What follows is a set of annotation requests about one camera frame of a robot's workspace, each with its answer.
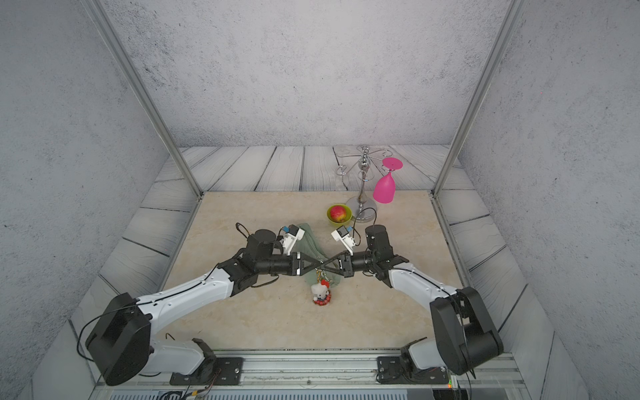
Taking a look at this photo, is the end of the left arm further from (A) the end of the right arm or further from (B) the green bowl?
(B) the green bowl

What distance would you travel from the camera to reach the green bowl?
3.51 ft

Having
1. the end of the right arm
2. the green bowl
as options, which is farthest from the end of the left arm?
the green bowl
